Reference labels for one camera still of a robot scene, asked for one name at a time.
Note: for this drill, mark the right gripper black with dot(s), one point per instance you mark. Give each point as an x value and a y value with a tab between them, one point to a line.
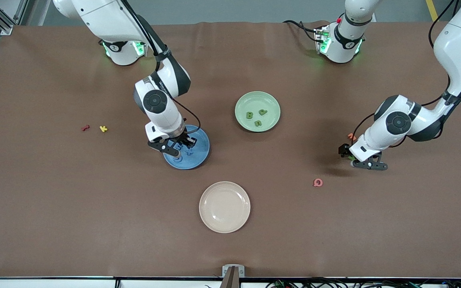
183	139

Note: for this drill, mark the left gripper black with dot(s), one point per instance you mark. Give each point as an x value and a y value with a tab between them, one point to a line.
345	150

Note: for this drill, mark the green letter B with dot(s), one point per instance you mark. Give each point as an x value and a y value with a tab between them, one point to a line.
249	115

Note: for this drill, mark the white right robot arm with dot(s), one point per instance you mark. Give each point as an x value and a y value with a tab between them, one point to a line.
102	16

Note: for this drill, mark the blue plate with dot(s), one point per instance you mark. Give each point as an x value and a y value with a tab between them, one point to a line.
198	158

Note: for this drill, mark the pink letter Q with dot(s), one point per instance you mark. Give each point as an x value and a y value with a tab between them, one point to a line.
318	182

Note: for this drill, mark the beige plate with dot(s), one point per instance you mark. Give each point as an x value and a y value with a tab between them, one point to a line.
224	207

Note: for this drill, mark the green plate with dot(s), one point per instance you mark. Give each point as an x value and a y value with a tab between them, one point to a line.
254	98

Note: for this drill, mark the red letter r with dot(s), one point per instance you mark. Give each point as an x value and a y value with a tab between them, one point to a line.
85	128

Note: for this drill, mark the brown table mat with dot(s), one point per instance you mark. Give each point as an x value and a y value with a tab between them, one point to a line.
54	240

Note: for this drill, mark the silver camera mount bracket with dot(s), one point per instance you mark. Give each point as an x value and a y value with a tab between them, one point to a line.
225	271

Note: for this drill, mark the grey camera stand pole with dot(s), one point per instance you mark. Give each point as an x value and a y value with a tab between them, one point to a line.
231	280

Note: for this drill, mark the white table edge rail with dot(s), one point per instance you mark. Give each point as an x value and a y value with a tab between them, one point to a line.
34	284

